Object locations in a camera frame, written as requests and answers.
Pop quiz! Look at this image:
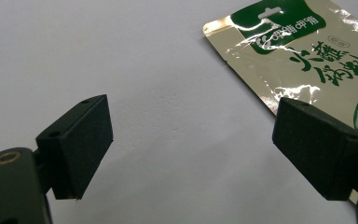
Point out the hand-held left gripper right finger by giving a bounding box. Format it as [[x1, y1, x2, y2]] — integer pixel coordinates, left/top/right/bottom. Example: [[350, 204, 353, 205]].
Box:
[[271, 96, 358, 202]]

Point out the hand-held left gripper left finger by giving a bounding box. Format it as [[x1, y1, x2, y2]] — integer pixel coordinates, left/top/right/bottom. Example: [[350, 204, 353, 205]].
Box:
[[35, 94, 114, 201]]

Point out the gold and green snack packet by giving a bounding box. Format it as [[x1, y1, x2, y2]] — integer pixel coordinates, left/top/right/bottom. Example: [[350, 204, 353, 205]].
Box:
[[202, 0, 358, 206]]

